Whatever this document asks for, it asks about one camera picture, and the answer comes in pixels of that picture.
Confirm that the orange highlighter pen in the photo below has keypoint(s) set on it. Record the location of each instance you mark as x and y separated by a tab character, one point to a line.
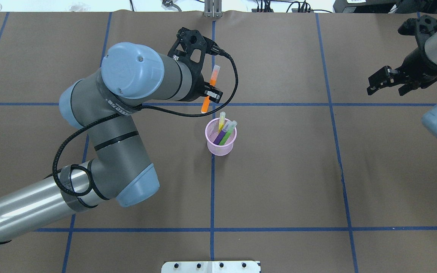
213	80

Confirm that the aluminium frame post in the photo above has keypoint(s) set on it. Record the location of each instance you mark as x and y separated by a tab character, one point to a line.
213	9

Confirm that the yellow highlighter pen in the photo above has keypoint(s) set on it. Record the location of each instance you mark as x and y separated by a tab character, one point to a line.
221	122

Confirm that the green highlighter pen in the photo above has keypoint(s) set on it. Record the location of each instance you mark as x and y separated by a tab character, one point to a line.
229	128

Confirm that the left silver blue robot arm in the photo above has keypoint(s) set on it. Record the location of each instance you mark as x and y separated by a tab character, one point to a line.
105	158

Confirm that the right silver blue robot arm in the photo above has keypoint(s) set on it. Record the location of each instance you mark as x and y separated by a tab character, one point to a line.
429	119

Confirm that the purple marker pen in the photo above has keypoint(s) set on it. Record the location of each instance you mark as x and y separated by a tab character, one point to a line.
221	134

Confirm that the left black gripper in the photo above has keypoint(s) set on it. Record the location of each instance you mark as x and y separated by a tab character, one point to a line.
195	89

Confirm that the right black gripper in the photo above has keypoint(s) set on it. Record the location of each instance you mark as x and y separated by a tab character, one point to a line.
417	65

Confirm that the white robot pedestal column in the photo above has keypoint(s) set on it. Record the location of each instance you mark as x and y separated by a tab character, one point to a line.
224	266

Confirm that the pink mesh pen holder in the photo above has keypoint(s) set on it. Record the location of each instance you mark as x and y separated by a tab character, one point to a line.
211	132

